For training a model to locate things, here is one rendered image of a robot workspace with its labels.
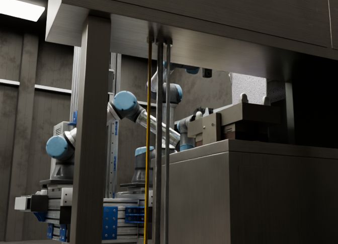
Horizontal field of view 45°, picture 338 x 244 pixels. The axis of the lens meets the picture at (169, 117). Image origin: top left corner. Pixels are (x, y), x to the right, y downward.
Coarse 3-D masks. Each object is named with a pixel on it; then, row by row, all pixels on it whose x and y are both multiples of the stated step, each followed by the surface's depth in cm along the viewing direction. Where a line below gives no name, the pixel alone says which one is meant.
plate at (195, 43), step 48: (48, 0) 118; (96, 0) 97; (144, 0) 103; (192, 0) 109; (240, 0) 116; (288, 0) 124; (336, 0) 133; (144, 48) 120; (192, 48) 120; (240, 48) 119; (288, 48) 120; (336, 48) 129
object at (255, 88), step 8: (248, 80) 168; (256, 80) 163; (264, 80) 159; (232, 88) 179; (240, 88) 173; (248, 88) 168; (256, 88) 163; (264, 88) 158; (232, 96) 178; (248, 96) 167; (256, 96) 162; (264, 96) 158; (232, 104) 178
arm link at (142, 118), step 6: (138, 108) 227; (138, 114) 227; (144, 114) 228; (132, 120) 230; (138, 120) 228; (144, 120) 227; (150, 120) 227; (144, 126) 229; (150, 126) 227; (162, 126) 226; (162, 132) 225; (174, 132) 226; (162, 138) 228; (174, 138) 224; (174, 144) 225
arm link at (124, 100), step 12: (120, 96) 214; (132, 96) 215; (108, 108) 216; (120, 108) 212; (132, 108) 214; (108, 120) 215; (72, 132) 214; (48, 144) 210; (60, 144) 209; (72, 144) 212; (60, 156) 209
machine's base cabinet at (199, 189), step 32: (192, 160) 151; (224, 160) 131; (256, 160) 133; (288, 160) 139; (320, 160) 145; (192, 192) 149; (224, 192) 129; (256, 192) 131; (288, 192) 136; (320, 192) 142; (160, 224) 172; (192, 224) 147; (224, 224) 128; (256, 224) 128; (288, 224) 134; (320, 224) 139
